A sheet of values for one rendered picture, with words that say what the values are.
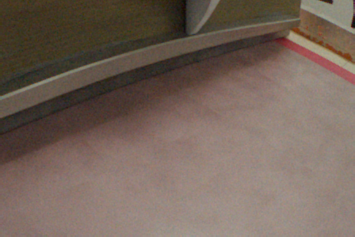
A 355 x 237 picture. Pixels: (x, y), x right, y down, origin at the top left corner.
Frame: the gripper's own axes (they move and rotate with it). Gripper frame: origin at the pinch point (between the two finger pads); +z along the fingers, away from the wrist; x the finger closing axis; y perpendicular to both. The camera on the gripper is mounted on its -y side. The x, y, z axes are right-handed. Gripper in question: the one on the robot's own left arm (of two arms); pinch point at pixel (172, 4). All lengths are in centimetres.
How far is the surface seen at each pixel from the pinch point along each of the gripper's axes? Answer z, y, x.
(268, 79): 5.0, -5.8, 4.9
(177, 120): 4.7, 3.8, 4.8
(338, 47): 4.7, -24.0, 6.3
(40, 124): 4.4, 10.4, 1.0
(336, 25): 2.0, -24.1, 5.3
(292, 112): 5.0, -3.2, 8.6
